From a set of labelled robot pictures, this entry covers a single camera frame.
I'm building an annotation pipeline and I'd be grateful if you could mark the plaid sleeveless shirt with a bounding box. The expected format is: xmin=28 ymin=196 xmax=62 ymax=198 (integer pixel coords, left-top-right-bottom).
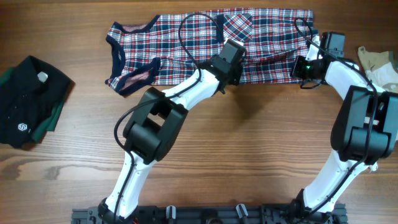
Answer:
xmin=106 ymin=8 xmax=318 ymax=96

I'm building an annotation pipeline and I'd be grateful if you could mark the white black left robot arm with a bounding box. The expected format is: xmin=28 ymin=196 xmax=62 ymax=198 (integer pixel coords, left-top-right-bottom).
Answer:
xmin=98 ymin=55 xmax=244 ymax=223

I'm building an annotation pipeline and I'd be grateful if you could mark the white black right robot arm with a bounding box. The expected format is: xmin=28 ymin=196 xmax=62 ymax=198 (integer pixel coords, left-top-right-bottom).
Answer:
xmin=289 ymin=56 xmax=397 ymax=221

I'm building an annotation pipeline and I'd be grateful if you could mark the beige crumpled garment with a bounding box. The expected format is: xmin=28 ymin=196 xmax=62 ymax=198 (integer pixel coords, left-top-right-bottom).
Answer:
xmin=358 ymin=46 xmax=397 ymax=93

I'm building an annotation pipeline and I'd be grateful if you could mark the green folded shirt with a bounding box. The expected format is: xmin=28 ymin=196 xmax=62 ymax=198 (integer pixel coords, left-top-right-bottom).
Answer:
xmin=0 ymin=67 xmax=68 ymax=144

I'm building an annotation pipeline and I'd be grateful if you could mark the black folded polo shirt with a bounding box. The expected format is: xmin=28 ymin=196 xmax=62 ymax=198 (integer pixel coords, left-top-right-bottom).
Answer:
xmin=1 ymin=56 xmax=72 ymax=148

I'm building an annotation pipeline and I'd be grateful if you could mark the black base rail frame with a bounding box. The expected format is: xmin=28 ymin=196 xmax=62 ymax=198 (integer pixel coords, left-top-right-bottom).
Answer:
xmin=70 ymin=204 xmax=348 ymax=224

